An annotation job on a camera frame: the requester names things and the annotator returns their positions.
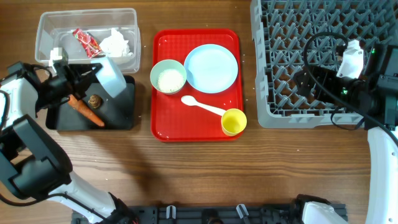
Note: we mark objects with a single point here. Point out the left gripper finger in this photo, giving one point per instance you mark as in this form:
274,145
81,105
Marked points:
80,86
85,71

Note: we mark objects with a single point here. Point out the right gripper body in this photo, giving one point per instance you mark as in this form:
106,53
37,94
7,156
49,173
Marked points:
314,86

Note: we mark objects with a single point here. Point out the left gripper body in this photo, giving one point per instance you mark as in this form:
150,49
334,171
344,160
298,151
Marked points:
58,88

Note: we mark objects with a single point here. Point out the orange carrot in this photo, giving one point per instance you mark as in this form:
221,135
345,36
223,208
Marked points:
81,107

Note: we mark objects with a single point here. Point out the red snack wrapper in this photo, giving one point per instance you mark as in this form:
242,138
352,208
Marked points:
88,42

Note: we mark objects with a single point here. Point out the light blue bowl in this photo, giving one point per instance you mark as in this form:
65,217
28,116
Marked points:
110,76

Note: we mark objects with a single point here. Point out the white napkin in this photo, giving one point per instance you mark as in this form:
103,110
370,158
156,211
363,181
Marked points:
115,45

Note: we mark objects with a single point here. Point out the green bowl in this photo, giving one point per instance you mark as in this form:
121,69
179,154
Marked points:
165,65

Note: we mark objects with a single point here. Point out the yellow cup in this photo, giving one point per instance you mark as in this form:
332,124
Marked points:
233,122

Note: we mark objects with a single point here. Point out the white rice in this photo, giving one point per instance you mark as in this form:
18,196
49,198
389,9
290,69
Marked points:
170,81

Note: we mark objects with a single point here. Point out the light blue plate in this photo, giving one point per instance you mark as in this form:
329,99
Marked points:
211,68

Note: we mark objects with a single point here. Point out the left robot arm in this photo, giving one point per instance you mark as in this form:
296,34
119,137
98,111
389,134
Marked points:
34,168

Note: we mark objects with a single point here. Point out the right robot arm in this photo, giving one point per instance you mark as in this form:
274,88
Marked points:
381,124

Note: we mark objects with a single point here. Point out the black waste tray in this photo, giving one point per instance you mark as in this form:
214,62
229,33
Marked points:
116,113

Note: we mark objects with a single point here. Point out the grey dishwasher rack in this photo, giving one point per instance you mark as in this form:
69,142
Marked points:
280,30

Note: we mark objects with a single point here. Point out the clear plastic bin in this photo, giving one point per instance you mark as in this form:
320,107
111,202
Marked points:
55,29

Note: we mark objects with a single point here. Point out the red serving tray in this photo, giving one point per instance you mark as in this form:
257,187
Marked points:
170,119

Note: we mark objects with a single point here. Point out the white plastic spoon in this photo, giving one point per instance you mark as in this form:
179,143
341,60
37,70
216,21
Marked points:
191,101

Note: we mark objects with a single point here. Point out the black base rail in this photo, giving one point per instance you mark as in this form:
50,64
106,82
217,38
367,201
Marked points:
273,213

